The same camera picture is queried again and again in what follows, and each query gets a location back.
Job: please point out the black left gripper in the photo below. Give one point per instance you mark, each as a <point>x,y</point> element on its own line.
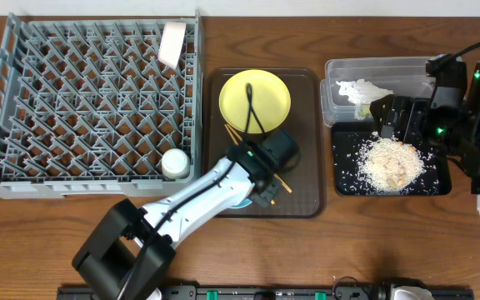
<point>265,192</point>

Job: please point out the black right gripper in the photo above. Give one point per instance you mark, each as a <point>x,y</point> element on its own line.
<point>417,107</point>

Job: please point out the light blue bowl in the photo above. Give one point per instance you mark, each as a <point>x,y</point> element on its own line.
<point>244,203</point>

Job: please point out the white green cup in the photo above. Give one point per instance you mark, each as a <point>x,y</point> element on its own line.
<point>175,164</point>

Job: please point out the pink bowl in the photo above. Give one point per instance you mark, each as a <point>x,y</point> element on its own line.
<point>171,44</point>

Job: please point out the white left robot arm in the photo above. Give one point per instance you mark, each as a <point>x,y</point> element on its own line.
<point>129,252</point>

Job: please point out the rice food waste pile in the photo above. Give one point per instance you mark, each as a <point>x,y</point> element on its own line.
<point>391,165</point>

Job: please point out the crumpled white paper waste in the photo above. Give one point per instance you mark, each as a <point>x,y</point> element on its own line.
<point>361,94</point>

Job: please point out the grey plastic dishwasher rack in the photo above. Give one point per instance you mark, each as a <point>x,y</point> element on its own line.
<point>87,108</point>

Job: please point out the wooden chopstick right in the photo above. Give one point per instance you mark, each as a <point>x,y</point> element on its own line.
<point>283,183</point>

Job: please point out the wooden chopstick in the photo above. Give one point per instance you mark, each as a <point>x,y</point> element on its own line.
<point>283,183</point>
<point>236,138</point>

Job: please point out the wooden chopstick left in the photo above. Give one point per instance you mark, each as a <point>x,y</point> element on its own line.
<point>236,138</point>

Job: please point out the brown serving tray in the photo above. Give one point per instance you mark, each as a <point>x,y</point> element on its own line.
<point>303,124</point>

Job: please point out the yellow plate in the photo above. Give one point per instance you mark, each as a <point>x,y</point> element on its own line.
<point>271,100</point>

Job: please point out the black tray bin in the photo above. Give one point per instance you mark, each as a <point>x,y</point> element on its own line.
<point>350,141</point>

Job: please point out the clear plastic bin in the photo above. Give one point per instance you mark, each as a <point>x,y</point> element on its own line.
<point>403,76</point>

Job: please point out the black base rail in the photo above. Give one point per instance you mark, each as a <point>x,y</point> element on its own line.
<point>346,288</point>

